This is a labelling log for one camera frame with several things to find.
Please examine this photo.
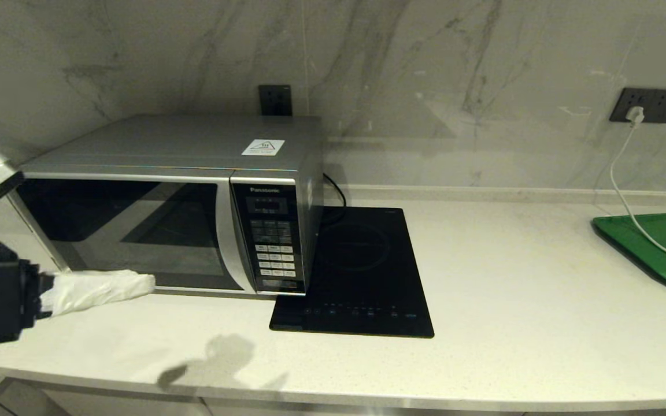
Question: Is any dark glass microwave door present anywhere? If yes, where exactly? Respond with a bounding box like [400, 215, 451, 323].
[18, 173, 257, 294]

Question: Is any silver Panasonic microwave oven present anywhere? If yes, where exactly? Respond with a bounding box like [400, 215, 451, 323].
[18, 114, 325, 298]

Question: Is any white warning sticker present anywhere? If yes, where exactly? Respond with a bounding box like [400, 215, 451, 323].
[241, 139, 285, 157]

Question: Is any black induction cooktop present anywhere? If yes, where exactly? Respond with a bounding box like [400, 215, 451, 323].
[269, 206, 435, 339]

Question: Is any small black wall socket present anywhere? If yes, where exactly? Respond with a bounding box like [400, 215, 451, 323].
[258, 85, 293, 115]

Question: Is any black cable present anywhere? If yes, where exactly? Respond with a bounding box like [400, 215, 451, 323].
[321, 172, 347, 209]

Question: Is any white power cable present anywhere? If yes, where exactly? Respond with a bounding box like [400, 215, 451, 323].
[609, 120, 666, 264]

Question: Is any wide black wall socket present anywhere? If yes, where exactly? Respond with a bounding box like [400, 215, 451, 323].
[609, 87, 666, 124]

